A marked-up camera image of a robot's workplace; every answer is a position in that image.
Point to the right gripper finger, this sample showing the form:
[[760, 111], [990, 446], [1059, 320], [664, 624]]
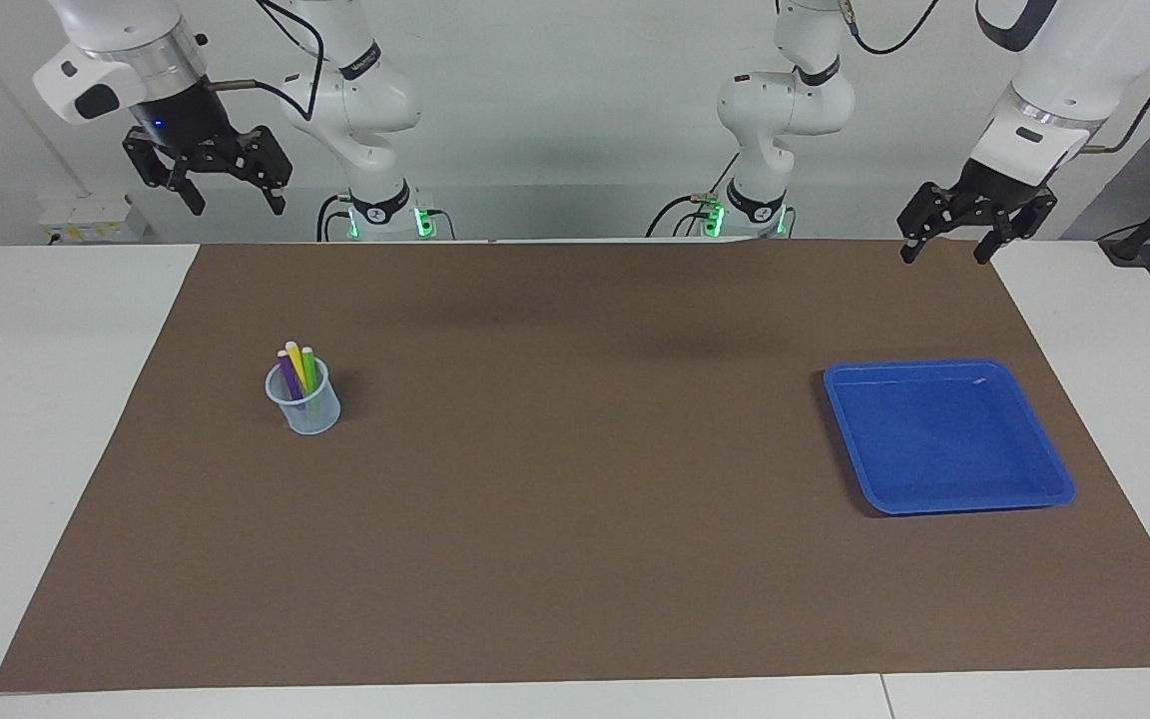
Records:
[[271, 165], [161, 160]]

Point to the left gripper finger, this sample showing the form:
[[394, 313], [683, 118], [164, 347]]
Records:
[[1009, 225], [924, 215]]

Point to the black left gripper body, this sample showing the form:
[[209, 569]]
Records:
[[999, 185]]

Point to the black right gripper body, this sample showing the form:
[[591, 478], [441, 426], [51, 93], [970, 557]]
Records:
[[186, 120]]

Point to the yellow marker pen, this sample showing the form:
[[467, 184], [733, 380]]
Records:
[[294, 361]]

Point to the green marker pen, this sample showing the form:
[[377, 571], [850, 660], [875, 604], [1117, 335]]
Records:
[[308, 367]]

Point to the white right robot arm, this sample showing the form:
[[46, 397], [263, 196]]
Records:
[[365, 100]]

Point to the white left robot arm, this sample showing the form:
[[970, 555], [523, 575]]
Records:
[[785, 100]]

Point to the blue plastic tray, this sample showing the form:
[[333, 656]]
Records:
[[944, 439]]

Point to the white power strip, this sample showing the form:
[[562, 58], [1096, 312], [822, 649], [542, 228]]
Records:
[[91, 220]]

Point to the purple marker pen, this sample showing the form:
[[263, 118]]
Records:
[[286, 374]]

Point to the clear plastic cup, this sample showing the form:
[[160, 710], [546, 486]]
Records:
[[313, 414]]

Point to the brown table mat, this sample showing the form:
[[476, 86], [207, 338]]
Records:
[[575, 519]]

